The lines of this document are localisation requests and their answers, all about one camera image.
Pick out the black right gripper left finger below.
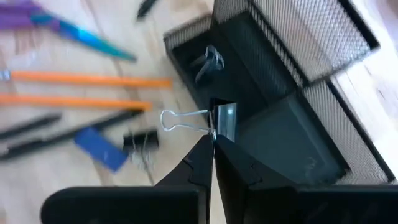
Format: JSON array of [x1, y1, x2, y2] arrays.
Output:
[[40, 135, 216, 224]]

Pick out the black mesh desk organizer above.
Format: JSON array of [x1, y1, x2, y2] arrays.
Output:
[[162, 0, 397, 188]]

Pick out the purple handled iridescent scissors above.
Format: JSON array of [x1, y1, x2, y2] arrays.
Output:
[[0, 0, 138, 62]]

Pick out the blue rectangular eraser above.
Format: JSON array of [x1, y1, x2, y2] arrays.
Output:
[[73, 126, 129, 173]]

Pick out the orange pencil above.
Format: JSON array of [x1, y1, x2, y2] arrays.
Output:
[[0, 69, 173, 90], [0, 93, 153, 112]]

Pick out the black pen with white print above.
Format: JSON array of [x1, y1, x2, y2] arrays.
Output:
[[0, 108, 144, 162]]

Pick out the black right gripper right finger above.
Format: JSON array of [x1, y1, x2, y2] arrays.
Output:
[[214, 136, 398, 224]]

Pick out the black binder clip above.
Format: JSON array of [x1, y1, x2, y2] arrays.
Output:
[[159, 101, 238, 142], [188, 44, 225, 85], [122, 129, 160, 179]]

